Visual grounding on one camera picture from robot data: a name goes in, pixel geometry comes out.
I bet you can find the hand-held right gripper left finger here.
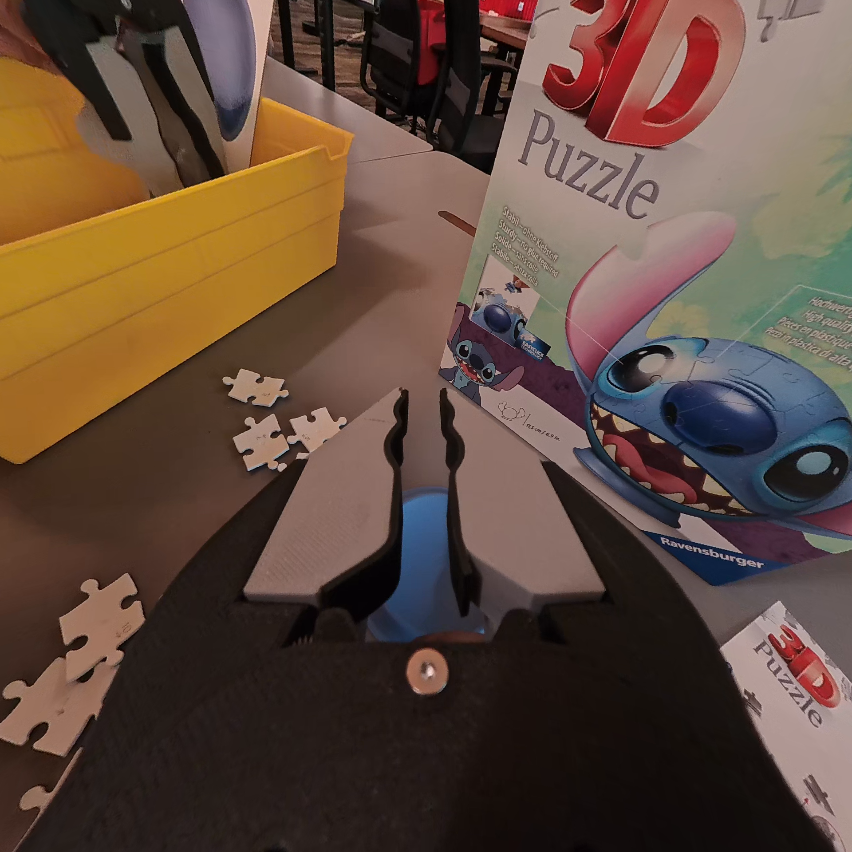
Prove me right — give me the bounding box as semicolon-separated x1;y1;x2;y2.
243;388;408;621

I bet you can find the black office chair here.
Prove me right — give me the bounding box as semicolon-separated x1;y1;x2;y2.
359;0;517;157

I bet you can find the white card with blue shapes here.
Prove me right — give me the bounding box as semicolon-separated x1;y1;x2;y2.
180;0;275;177

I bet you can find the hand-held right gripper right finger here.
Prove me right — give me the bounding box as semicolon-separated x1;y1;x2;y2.
439;388;607;616

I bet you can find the blue plastic puzzle base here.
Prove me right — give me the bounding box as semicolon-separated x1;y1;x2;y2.
365;486;490;643

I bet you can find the printed puzzle box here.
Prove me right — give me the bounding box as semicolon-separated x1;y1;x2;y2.
439;0;852;587

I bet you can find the white instruction leaflet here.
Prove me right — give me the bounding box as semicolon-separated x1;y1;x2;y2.
720;601;852;852

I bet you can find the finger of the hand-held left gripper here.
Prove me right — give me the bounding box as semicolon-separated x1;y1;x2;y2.
132;25;229;179
80;36;186;198

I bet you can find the yellow plastic bin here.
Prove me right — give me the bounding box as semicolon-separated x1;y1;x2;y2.
0;56;355;465

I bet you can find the white jigsaw puzzle piece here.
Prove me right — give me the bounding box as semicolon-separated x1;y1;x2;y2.
222;368;290;407
19;747;84;812
59;572;146;683
232;414;291;473
0;655;121;756
288;406;347;454

